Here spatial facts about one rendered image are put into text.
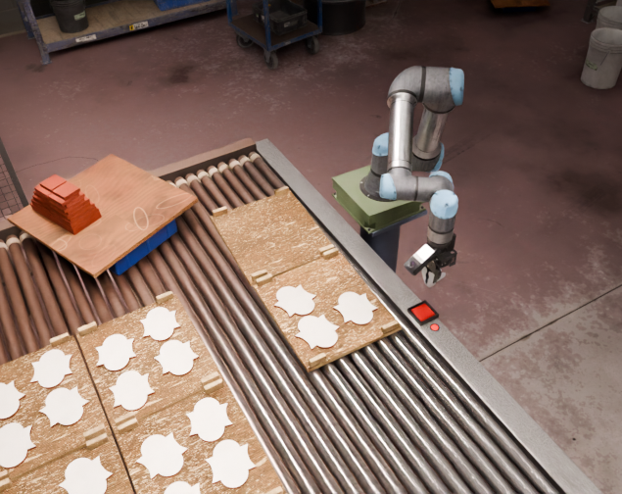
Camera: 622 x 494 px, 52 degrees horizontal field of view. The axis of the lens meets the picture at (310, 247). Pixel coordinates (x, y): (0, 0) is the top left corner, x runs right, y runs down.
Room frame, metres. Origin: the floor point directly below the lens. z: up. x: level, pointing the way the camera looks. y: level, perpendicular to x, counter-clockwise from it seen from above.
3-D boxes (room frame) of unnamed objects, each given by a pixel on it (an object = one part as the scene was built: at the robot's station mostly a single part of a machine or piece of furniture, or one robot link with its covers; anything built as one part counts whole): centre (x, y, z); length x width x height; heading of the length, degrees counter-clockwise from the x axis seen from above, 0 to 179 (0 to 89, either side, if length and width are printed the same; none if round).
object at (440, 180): (1.50, -0.38, 1.36); 0.11 x 0.11 x 0.08; 84
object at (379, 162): (2.03, -0.32, 1.12); 0.13 x 0.12 x 0.14; 84
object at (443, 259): (1.40, -0.40, 1.20); 0.09 x 0.08 x 0.12; 118
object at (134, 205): (1.86, 0.77, 1.03); 0.50 x 0.50 x 0.02; 52
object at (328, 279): (1.43, -0.04, 0.93); 0.41 x 0.35 x 0.02; 27
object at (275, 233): (1.80, 0.15, 0.93); 0.41 x 0.35 x 0.02; 25
